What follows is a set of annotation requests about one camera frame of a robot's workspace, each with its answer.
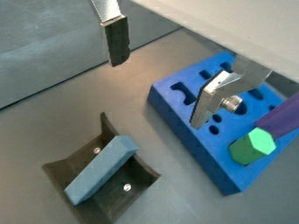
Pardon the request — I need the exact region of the grey-blue rectangular block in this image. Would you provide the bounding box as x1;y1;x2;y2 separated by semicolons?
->
64;136;139;206

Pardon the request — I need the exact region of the purple star prism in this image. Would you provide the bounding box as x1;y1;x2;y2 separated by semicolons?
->
255;92;299;139

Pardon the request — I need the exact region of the black curved fixture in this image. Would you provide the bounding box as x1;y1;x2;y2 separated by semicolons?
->
43;115;160;224

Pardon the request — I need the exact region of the blue foam shape board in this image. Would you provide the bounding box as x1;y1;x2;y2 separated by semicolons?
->
148;52;299;195

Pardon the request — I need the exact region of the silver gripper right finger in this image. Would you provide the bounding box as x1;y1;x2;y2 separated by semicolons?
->
190;55;273;130

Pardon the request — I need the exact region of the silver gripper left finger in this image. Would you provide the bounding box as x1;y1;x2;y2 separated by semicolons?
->
88;0;130;67

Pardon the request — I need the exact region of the green hexagonal prism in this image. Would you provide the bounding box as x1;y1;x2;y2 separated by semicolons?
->
229;128;277;165

